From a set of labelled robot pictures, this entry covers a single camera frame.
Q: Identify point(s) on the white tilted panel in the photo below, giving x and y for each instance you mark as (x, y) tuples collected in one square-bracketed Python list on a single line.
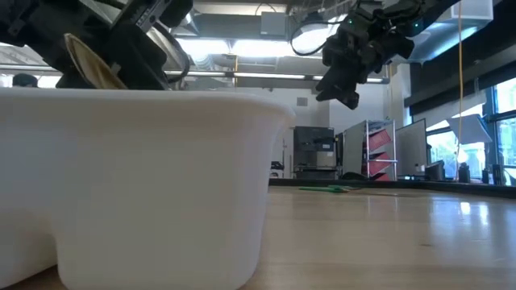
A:
[(469, 129)]

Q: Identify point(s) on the dark bottle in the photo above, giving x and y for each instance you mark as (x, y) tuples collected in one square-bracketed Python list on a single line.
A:
[(463, 173)]

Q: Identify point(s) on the metal rack red bins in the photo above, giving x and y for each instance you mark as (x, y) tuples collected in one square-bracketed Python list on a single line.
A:
[(379, 141)]

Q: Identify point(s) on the black metal table frame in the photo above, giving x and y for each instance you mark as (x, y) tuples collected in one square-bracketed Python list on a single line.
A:
[(463, 187)]

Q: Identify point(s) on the small black monitor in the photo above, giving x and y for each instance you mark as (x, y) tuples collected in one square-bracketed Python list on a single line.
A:
[(435, 170)]

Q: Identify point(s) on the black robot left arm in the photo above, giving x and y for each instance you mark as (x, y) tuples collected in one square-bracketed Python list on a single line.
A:
[(20, 24)]

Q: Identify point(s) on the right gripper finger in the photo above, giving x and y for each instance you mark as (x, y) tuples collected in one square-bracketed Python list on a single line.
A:
[(350, 94), (328, 86)]

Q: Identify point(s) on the black cabinet machine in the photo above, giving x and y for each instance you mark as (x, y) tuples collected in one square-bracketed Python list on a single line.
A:
[(314, 153)]

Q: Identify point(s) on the grey panel board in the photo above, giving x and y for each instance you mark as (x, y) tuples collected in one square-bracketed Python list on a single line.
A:
[(411, 147)]

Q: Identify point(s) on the person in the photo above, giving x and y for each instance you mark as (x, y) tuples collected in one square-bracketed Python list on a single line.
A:
[(24, 79)]

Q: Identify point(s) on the white plastic cutlery tray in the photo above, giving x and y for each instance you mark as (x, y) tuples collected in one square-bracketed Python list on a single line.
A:
[(141, 181)]

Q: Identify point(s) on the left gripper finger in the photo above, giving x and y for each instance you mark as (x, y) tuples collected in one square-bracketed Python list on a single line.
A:
[(137, 68), (60, 68)]

